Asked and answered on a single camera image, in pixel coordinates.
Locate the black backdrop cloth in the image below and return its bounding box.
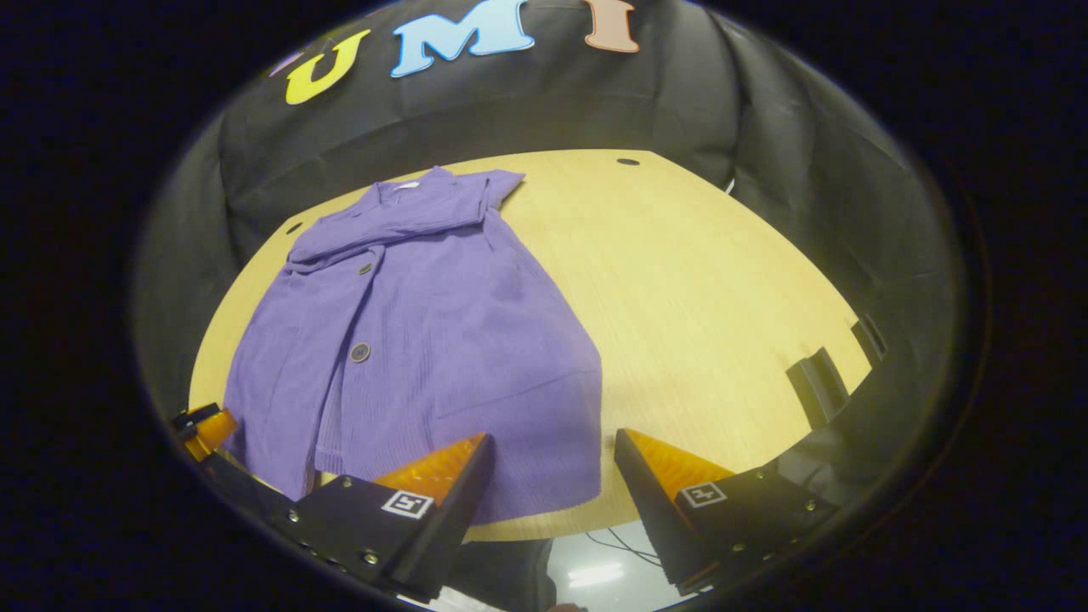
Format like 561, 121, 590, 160
132, 0, 970, 511

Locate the black table bracket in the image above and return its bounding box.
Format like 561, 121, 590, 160
853, 313, 889, 366
786, 347, 851, 430

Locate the purple button shirt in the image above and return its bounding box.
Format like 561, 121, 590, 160
221, 166, 604, 525

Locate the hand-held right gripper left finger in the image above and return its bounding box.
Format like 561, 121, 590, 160
285, 432, 495, 603

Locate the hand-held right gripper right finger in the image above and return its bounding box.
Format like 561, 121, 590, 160
615, 428, 842, 596

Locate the black cable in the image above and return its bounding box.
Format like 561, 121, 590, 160
585, 527, 664, 568

